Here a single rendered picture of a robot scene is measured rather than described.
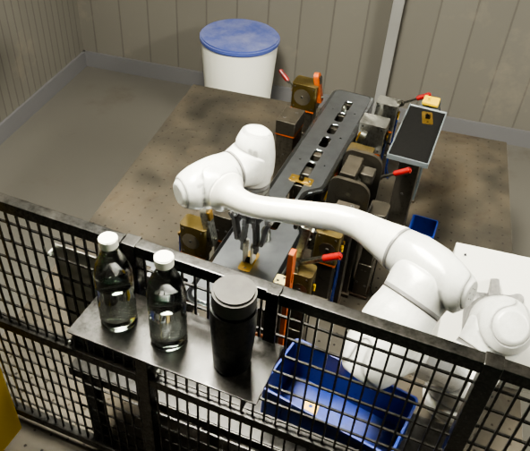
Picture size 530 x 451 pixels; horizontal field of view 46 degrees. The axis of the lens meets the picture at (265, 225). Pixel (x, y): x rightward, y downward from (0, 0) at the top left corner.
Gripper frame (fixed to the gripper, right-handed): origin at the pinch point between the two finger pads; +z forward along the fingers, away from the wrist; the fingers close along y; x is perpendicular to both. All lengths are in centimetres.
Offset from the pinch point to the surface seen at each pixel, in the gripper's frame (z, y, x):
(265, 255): 6.0, 2.9, 6.3
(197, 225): 1.5, -19.5, 5.4
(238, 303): -55, 24, -66
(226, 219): 7.4, -15.5, 18.0
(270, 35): 43, -82, 234
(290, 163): 6, -7, 55
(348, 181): -13.0, 20.0, 28.3
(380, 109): 3, 14, 103
